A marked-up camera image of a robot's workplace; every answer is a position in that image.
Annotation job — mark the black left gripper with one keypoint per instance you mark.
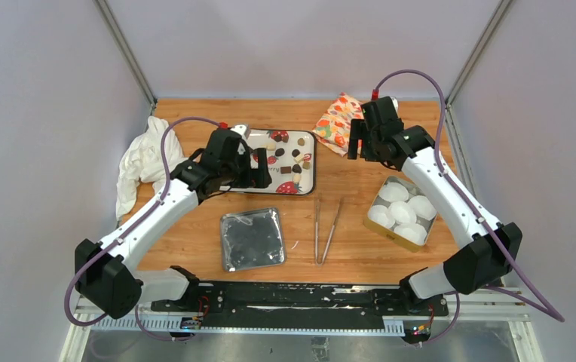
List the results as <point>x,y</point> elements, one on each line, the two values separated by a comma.
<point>258,177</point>

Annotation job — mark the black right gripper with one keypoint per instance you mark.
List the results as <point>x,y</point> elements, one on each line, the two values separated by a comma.
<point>359,131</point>

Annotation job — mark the strawberry print tray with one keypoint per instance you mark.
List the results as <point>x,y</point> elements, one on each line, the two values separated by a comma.
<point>289,152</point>

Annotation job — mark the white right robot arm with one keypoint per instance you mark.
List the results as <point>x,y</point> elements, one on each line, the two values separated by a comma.
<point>486,245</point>

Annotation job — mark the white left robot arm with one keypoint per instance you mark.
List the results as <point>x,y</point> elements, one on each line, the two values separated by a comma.
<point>105,271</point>

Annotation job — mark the orange floral cloth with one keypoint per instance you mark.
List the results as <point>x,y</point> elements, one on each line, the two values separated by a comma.
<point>334,126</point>

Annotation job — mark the silver tin lid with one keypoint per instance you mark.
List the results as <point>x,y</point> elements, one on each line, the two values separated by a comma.
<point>252,239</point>

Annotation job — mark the white paper cup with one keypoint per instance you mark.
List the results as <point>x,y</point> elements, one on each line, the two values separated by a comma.
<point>380,214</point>
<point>393,192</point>
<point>422,207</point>
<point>412,232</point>
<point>402,213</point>

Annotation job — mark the yellow tin box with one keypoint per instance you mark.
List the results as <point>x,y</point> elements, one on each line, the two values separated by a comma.
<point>389,233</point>

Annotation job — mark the white cloth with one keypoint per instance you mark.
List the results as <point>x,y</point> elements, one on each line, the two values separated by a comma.
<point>142,163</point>

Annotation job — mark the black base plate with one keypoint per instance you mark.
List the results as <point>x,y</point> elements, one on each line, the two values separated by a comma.
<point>300,306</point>

